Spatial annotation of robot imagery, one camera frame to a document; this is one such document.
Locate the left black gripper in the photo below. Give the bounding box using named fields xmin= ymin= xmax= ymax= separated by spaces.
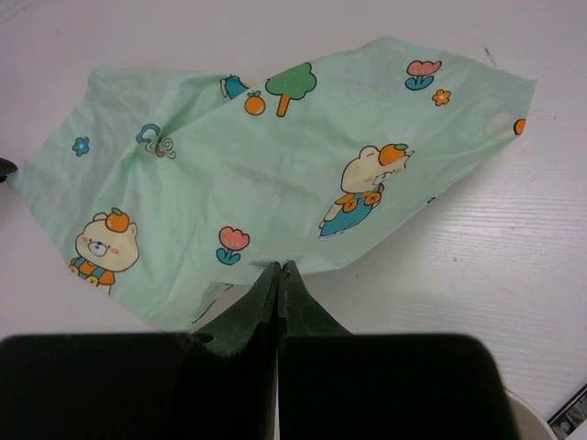
xmin=0 ymin=158 xmax=17 ymax=182

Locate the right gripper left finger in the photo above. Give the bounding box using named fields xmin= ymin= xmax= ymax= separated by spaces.
xmin=195 ymin=262 xmax=281 ymax=439

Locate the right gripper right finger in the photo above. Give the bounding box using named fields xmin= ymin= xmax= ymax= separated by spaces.
xmin=278 ymin=260 xmax=350 ymax=439

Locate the green cartoon print cloth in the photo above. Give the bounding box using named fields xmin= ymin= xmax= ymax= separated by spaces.
xmin=9 ymin=38 xmax=536 ymax=331

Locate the purple mug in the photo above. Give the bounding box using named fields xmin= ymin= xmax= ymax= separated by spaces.
xmin=505 ymin=390 xmax=557 ymax=440

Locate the knife with patterned handle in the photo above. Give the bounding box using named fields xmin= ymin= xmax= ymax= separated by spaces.
xmin=548 ymin=385 xmax=587 ymax=440

